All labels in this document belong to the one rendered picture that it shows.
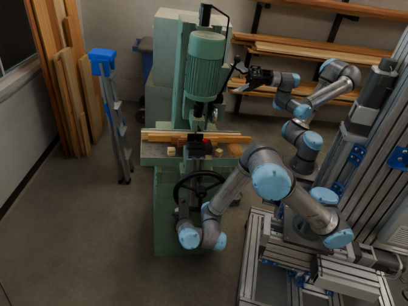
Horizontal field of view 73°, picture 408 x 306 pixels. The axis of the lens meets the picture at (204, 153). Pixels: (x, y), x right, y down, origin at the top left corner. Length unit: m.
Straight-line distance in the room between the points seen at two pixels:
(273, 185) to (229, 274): 1.33
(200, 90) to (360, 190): 0.90
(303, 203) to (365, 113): 0.52
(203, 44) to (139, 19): 2.48
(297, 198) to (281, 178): 0.14
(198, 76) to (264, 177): 0.69
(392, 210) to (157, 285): 1.44
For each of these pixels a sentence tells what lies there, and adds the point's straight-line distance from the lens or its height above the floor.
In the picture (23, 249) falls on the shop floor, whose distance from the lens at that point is 2.38.
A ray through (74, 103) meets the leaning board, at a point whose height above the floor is 0.59.
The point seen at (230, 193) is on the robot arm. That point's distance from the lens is 1.12.
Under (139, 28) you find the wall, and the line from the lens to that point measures 3.79.
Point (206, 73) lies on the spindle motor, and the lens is 1.38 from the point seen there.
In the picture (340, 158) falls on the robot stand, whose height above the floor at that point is 1.13.
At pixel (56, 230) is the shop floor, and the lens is 2.42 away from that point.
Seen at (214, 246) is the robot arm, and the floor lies 0.88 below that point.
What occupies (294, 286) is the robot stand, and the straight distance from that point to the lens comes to 1.97.
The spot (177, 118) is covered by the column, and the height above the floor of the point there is 0.96.
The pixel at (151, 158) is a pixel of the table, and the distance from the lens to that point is 1.50.
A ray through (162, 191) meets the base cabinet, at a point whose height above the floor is 0.65.
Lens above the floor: 1.80
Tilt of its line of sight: 35 degrees down
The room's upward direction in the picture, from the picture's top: 9 degrees clockwise
